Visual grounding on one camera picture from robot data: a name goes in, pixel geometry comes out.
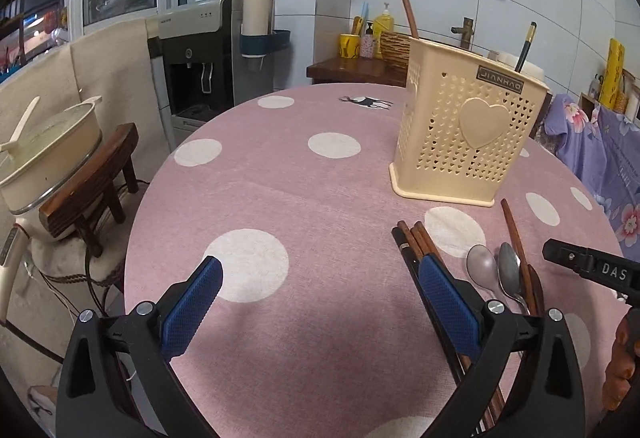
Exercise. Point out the dark wooden spoon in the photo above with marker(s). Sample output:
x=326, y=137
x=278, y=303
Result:
x=538, y=292

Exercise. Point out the cream electric pot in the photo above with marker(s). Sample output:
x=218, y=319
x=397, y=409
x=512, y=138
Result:
x=40, y=162

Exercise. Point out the shiny steel spoon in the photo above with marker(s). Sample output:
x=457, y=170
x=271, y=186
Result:
x=510, y=277

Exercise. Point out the dark wooden stool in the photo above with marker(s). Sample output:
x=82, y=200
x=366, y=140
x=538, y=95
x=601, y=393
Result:
x=94, y=183

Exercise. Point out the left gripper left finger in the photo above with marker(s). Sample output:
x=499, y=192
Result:
x=94, y=399

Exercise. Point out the water dispenser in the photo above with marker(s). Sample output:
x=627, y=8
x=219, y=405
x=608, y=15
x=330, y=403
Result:
x=203, y=69

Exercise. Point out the purple floral cloth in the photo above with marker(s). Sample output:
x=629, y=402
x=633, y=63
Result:
x=602, y=150

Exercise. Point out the bronze faucet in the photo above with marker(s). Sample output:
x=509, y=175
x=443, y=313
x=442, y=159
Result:
x=466, y=32

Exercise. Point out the yellow roll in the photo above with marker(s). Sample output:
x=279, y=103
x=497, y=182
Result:
x=612, y=74

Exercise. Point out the wooden counter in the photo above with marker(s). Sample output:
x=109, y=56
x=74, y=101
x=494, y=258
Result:
x=342, y=70

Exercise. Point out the yellow cup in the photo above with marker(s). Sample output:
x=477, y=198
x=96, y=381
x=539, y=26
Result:
x=349, y=46

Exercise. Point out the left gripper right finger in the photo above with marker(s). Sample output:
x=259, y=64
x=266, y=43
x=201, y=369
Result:
x=546, y=398

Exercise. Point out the pink polka dot tablecloth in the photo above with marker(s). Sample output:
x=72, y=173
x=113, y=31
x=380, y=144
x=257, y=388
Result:
x=318, y=330

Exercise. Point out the cream plastic utensil holder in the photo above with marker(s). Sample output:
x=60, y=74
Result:
x=465, y=122

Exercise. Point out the yellow soap bottle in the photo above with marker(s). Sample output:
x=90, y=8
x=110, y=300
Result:
x=384, y=22

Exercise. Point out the brown wooden chopstick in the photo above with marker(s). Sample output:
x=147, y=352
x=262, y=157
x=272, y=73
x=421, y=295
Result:
x=413, y=246
x=410, y=18
x=428, y=246
x=526, y=278

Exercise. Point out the woven basin sink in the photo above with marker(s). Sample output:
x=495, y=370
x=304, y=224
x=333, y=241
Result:
x=395, y=49

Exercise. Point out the black gold-tipped chopstick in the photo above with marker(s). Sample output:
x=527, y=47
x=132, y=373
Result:
x=526, y=47

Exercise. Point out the paper cup holder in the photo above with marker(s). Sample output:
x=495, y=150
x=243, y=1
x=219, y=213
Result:
x=259, y=37

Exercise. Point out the right hand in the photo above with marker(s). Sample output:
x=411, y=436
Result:
x=621, y=368

